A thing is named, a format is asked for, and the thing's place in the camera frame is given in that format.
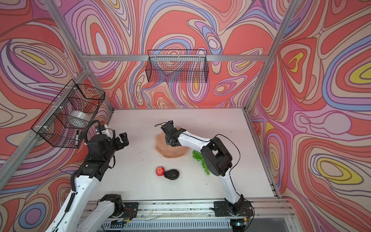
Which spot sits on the black marker pen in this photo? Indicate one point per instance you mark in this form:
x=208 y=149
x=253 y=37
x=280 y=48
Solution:
x=77 y=139

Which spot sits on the black vent grille strip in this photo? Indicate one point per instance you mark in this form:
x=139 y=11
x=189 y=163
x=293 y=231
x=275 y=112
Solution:
x=165 y=225

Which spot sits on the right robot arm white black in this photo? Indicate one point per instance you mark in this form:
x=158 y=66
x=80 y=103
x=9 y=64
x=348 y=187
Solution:
x=217 y=158

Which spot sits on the black wire basket left wall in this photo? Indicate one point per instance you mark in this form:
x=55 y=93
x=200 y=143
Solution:
x=52 y=126

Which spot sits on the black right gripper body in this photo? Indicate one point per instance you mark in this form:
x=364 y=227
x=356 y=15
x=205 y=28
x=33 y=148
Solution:
x=167 y=139

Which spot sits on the green fake grape bunch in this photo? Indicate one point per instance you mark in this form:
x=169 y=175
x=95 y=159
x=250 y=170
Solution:
x=198 y=156

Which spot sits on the black wire basket wall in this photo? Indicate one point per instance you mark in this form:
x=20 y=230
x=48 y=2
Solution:
x=177 y=66
x=52 y=126

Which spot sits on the black wire basket back wall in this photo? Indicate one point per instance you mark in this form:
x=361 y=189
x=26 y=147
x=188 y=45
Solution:
x=177 y=66

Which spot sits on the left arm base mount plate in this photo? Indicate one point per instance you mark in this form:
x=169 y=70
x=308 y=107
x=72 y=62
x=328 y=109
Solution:
x=129 y=212

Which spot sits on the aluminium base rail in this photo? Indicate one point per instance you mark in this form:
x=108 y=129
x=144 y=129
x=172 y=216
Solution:
x=201 y=209

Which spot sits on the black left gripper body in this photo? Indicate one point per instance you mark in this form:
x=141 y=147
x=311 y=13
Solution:
x=117 y=145

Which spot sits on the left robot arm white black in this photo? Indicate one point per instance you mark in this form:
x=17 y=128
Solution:
x=102 y=143

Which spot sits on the red fake apple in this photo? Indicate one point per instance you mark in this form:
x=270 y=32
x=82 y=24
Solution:
x=160 y=171

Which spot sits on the pink plastic fruit bowl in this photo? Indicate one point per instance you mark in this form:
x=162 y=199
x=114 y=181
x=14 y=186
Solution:
x=166 y=151

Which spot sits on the dark fake avocado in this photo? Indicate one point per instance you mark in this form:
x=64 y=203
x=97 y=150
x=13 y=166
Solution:
x=172 y=174

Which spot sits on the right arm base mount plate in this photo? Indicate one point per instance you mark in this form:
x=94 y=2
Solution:
x=226 y=209

